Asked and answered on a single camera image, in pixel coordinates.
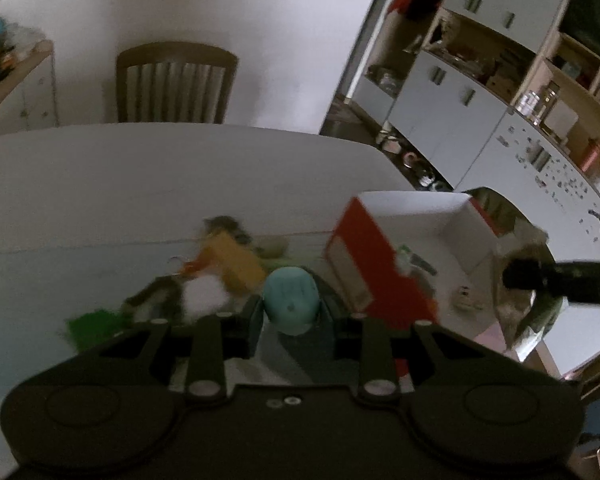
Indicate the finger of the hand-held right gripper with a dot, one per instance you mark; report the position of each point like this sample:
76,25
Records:
555,280

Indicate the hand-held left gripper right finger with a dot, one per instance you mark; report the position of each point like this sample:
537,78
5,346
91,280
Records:
330,330

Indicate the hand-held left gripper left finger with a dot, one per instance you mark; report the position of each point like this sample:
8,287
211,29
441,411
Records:
254,327

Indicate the light blue round toy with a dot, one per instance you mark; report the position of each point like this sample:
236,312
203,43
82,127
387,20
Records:
291,300

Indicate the silver foil packet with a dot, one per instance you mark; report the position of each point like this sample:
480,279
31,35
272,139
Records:
517,310

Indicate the red and white cardboard box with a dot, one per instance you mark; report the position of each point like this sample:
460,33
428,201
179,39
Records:
365,255

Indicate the clear bag of dark leaves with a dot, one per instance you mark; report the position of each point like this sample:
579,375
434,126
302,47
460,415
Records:
152,297

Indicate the white fluffy ball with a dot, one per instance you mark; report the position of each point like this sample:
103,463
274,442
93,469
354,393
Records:
205,296

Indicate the orange yellow toy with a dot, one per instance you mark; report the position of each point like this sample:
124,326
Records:
232,262

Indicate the pale green small object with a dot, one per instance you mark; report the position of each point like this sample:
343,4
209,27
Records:
272,247

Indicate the small white printed item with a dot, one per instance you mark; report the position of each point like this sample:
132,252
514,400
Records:
465,299

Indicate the grey crumpled packet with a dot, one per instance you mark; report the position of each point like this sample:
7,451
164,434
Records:
225,225

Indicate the green and white packet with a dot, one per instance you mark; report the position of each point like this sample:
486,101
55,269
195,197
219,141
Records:
415,260

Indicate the orange bottle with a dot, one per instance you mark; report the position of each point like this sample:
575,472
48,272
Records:
591,154

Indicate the green fuzzy object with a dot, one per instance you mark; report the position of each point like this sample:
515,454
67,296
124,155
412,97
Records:
92,329

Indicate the metal canisters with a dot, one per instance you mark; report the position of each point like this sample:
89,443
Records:
537,102

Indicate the pinkish cup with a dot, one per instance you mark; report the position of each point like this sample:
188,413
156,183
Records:
410,158

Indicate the dark wooden slatted chair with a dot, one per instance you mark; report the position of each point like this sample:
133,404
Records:
175,82

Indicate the white wooden sideboard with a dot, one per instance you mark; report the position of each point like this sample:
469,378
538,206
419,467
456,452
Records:
20,100

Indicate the white wall shelving unit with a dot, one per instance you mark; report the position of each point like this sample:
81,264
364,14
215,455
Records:
470,85

